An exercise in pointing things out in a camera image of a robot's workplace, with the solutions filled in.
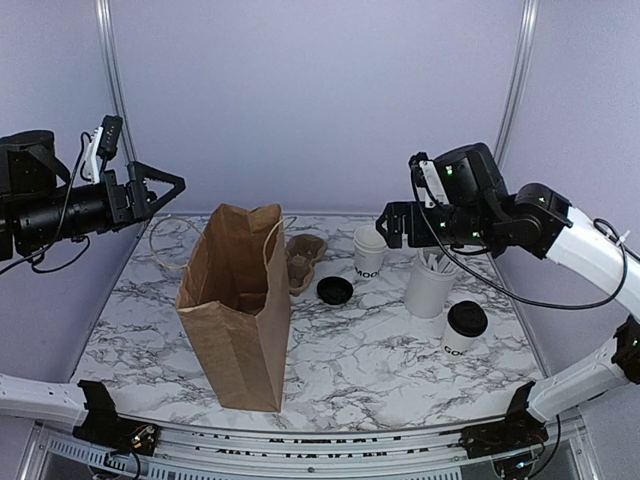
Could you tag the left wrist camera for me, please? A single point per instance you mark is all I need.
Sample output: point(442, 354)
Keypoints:
point(101, 149)

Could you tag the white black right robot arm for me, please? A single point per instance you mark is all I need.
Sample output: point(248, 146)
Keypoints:
point(467, 204)

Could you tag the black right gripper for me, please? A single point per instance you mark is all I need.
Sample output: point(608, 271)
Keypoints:
point(396, 210)

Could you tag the left aluminium corner post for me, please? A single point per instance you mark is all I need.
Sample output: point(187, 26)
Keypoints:
point(107, 43)

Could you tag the aluminium corner post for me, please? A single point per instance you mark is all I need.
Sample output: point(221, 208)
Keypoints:
point(107, 43)
point(517, 84)

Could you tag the white paper coffee cup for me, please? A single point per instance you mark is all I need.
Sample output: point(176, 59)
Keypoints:
point(455, 345)

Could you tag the brown paper takeout bag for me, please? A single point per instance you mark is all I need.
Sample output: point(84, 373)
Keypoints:
point(235, 307)

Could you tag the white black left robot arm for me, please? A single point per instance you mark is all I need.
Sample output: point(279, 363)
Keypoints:
point(42, 203)

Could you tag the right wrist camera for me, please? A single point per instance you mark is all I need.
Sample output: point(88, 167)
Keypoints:
point(425, 175)

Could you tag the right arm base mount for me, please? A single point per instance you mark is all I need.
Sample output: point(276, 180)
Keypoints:
point(517, 429)

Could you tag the brown cardboard cup carrier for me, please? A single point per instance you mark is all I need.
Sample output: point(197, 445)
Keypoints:
point(303, 252)

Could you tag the white plastic stirrers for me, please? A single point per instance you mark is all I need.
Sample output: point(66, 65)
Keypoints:
point(437, 261)

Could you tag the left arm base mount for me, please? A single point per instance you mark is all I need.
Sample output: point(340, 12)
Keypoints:
point(104, 426)

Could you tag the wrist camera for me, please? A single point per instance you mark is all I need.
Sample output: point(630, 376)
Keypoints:
point(101, 149)
point(425, 175)

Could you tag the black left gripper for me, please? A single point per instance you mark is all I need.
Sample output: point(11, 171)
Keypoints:
point(145, 201)

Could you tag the black plastic cup lid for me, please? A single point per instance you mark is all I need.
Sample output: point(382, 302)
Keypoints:
point(467, 318)

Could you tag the right aluminium corner post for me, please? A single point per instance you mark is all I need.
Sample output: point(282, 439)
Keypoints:
point(517, 84)

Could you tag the white utensil holder cup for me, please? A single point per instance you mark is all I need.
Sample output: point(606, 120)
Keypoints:
point(426, 292)

